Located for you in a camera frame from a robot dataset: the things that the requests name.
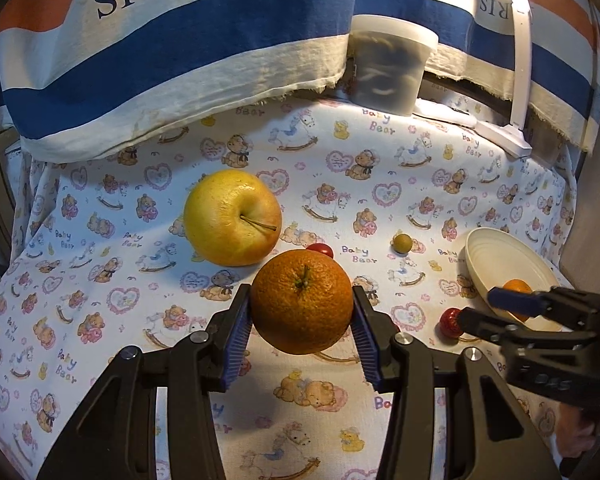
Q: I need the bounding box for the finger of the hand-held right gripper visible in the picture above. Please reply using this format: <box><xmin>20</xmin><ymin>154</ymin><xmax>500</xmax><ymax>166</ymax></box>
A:
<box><xmin>487</xmin><ymin>286</ymin><xmax>600</xmax><ymax>329</ymax></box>
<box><xmin>457</xmin><ymin>307</ymin><xmax>531</xmax><ymax>344</ymax></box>

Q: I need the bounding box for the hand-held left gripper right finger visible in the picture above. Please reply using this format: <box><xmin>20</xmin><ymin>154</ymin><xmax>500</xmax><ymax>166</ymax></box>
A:
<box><xmin>352</xmin><ymin>285</ymin><xmax>563</xmax><ymax>480</ymax></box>

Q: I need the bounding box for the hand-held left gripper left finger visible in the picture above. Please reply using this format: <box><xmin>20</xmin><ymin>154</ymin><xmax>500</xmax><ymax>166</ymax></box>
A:
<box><xmin>37</xmin><ymin>284</ymin><xmax>253</xmax><ymax>480</ymax></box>

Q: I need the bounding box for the small orange tomato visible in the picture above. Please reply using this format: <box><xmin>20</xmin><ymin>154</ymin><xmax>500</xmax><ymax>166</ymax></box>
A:
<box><xmin>501</xmin><ymin>278</ymin><xmax>535</xmax><ymax>323</ymax></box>

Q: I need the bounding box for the cream bowl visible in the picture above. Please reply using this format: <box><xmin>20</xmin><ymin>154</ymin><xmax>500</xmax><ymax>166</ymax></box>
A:
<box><xmin>465</xmin><ymin>227</ymin><xmax>573</xmax><ymax>333</ymax></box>

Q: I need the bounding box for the large orange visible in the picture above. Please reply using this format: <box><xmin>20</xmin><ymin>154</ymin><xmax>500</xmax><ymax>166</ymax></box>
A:
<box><xmin>250</xmin><ymin>249</ymin><xmax>355</xmax><ymax>356</ymax></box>

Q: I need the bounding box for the yellow apple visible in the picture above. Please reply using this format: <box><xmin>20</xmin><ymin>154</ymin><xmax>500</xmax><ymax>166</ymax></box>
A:
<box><xmin>183</xmin><ymin>170</ymin><xmax>283</xmax><ymax>267</ymax></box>

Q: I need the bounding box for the person's right hand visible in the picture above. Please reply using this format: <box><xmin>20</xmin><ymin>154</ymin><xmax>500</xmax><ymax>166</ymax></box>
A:
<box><xmin>555</xmin><ymin>402</ymin><xmax>597</xmax><ymax>457</ymax></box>

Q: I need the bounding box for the grey wooden board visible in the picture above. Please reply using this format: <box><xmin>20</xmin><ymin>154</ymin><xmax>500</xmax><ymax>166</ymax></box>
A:
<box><xmin>557</xmin><ymin>160</ymin><xmax>600</xmax><ymax>291</ymax></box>

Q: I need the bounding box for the bear printed cloth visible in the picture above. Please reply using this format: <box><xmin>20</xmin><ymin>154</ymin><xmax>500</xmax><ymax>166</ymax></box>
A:
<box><xmin>0</xmin><ymin>95</ymin><xmax>581</xmax><ymax>480</ymax></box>

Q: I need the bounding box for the white lamp stand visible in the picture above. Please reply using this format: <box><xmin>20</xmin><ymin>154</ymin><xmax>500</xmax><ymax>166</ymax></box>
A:
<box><xmin>475</xmin><ymin>0</ymin><xmax>533</xmax><ymax>157</ymax></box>

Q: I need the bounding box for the translucent plastic container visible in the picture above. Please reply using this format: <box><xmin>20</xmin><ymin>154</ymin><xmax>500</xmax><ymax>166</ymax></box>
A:
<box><xmin>349</xmin><ymin>14</ymin><xmax>439</xmax><ymax>116</ymax></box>

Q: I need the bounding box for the blue orange striped cloth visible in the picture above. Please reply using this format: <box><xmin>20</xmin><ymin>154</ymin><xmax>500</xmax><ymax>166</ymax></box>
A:
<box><xmin>0</xmin><ymin>0</ymin><xmax>600</xmax><ymax>163</ymax></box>

